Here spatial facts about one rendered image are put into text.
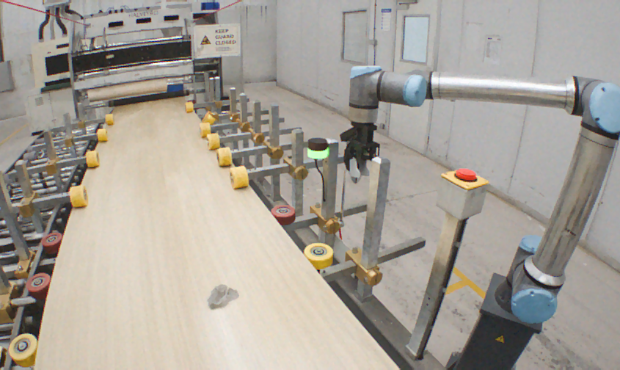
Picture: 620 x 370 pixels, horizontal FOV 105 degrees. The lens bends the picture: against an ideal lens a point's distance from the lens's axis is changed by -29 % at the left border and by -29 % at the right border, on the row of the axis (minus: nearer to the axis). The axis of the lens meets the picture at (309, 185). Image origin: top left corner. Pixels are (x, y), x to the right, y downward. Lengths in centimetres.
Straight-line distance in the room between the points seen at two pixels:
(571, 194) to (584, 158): 10
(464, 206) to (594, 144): 45
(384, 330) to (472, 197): 52
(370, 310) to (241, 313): 45
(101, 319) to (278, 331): 41
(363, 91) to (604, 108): 65
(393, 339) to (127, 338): 69
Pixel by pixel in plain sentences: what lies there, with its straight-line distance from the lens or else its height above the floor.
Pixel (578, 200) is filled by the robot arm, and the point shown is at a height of 114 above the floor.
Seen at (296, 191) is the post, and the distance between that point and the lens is 134.
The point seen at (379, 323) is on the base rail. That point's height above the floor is 70.
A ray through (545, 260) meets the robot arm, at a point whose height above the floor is 94.
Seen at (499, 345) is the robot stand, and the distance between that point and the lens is 145.
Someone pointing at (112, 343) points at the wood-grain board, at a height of 90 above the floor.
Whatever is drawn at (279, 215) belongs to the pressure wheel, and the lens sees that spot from 109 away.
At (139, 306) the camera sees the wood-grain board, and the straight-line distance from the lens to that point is 84.
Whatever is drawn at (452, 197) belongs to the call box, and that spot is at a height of 119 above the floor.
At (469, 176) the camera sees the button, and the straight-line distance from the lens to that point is 65.
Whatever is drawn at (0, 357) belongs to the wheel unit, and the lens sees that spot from 102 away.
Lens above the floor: 146
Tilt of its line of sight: 25 degrees down
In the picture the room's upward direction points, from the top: 1 degrees clockwise
